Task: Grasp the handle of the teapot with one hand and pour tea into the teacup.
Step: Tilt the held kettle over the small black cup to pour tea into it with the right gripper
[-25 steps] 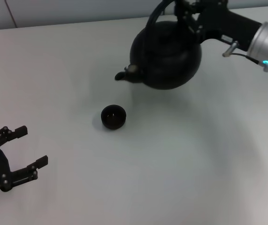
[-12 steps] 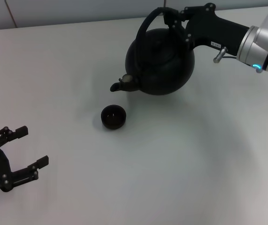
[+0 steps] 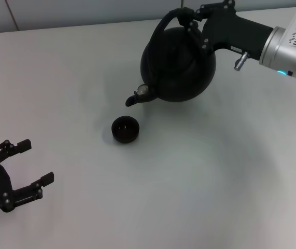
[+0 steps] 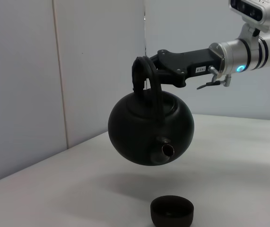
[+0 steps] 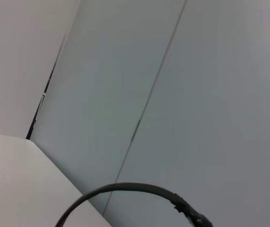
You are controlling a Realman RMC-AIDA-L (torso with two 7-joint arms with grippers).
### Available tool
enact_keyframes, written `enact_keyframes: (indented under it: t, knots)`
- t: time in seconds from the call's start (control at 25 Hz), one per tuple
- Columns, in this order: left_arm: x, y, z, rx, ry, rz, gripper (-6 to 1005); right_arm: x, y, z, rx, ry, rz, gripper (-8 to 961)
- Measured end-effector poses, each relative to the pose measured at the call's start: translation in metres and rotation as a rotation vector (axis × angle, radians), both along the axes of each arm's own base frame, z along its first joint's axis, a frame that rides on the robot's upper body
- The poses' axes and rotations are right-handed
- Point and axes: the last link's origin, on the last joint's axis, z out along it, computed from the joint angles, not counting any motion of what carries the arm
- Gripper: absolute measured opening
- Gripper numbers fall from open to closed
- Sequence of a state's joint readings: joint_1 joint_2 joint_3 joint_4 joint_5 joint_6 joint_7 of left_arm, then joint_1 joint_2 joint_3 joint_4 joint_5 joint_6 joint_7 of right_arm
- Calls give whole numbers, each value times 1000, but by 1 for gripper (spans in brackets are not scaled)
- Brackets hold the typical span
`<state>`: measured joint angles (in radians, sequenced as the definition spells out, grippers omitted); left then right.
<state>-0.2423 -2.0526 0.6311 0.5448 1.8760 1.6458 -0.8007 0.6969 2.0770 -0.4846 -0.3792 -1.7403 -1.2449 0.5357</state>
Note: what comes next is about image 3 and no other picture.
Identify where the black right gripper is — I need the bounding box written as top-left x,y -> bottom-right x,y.
177,0 -> 274,60

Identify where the gripper cable with silver plugs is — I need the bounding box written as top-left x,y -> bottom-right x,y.
233,51 -> 251,71

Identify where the dark brown teacup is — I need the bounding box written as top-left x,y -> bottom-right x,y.
110,116 -> 140,144

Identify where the black round teapot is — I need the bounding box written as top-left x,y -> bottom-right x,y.
124,7 -> 217,107

